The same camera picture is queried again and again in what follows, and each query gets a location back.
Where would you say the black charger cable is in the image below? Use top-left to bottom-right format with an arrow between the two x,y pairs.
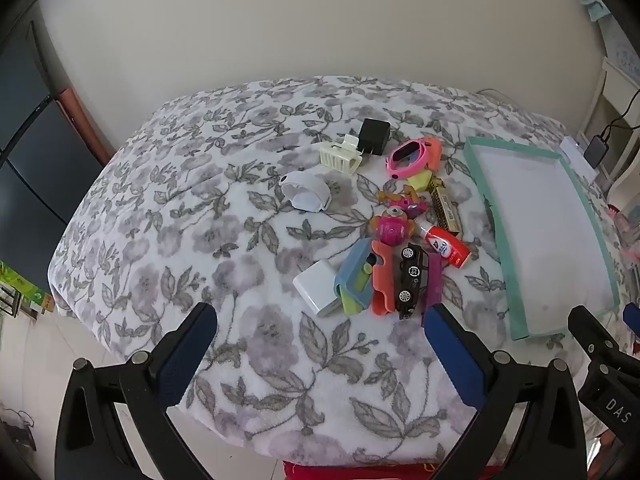
600,87 -> 640,141

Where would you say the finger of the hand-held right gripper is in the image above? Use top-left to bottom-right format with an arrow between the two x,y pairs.
567,305 -> 640,377
622,302 -> 640,341

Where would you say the pink smart band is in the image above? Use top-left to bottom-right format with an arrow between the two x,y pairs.
385,139 -> 432,181

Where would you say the black toy car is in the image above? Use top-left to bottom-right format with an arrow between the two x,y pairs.
395,242 -> 431,320

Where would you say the dark cabinet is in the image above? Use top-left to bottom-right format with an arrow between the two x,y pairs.
0,20 -> 108,291

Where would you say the pink toy figure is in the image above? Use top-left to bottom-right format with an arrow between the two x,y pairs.
370,187 -> 430,247

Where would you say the white wrist band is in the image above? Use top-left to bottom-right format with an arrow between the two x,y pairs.
280,171 -> 332,213

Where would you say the white power adapter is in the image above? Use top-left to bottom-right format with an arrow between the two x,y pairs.
292,259 -> 346,318

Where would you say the black wall charger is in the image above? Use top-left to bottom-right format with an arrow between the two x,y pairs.
357,118 -> 392,157

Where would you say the red glue bottle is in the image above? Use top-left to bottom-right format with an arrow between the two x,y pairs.
417,220 -> 473,268

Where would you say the brown wooden board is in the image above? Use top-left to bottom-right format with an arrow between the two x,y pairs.
55,85 -> 116,166

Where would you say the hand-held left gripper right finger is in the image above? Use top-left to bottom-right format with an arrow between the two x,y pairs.
422,304 -> 587,480

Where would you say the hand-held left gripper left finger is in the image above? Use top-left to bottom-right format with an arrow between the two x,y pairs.
54,301 -> 218,480

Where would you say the dark grey charger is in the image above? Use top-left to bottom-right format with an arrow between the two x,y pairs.
584,134 -> 612,168

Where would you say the cream hair claw clip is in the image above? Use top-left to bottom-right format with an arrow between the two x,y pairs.
320,134 -> 364,176

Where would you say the white shelf unit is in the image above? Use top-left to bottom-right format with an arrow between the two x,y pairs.
580,55 -> 640,201

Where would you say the gold patterned box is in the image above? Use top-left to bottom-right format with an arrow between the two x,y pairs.
425,178 -> 463,236

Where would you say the floral blanket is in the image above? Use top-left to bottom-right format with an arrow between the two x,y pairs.
47,76 -> 640,468

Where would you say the pile of colourful toys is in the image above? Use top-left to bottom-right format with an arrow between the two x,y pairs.
607,202 -> 640,261

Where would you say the purple plastic comb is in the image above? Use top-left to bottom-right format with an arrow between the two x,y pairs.
422,252 -> 445,326

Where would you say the teal rimmed white tray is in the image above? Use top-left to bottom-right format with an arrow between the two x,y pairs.
462,136 -> 621,342

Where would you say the green box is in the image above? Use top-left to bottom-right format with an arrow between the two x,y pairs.
0,260 -> 56,316

